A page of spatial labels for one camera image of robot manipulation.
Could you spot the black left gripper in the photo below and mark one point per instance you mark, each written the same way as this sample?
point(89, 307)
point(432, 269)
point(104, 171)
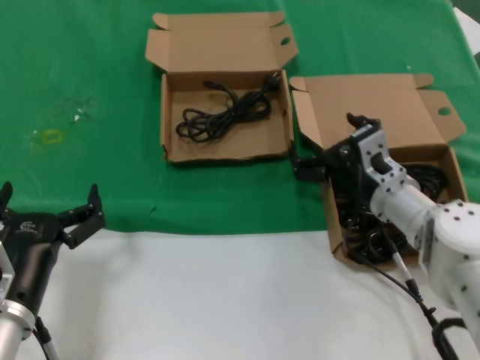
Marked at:
point(30, 243)

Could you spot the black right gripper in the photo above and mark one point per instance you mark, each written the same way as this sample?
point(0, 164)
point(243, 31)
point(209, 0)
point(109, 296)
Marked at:
point(347, 168)

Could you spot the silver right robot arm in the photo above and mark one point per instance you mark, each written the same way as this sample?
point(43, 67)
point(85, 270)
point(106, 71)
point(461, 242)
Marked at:
point(450, 240)

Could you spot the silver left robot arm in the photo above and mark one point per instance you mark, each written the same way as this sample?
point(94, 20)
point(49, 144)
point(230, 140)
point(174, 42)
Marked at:
point(13, 330)

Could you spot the shallow open cardboard box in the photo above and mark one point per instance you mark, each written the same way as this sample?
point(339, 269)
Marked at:
point(225, 150)

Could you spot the green table cloth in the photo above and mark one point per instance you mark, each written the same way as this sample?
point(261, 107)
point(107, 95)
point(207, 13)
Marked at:
point(75, 56)

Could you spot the white sheet at table edge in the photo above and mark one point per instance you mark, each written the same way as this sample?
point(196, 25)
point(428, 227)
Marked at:
point(468, 26)

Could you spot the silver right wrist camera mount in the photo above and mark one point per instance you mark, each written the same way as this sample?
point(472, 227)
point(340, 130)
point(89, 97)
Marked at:
point(382, 165)

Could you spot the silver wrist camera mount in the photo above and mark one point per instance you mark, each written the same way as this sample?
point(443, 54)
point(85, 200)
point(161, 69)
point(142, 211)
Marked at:
point(382, 165)
point(5, 270)

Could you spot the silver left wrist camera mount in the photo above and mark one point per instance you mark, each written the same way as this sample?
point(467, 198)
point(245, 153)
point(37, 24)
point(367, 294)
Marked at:
point(5, 270)

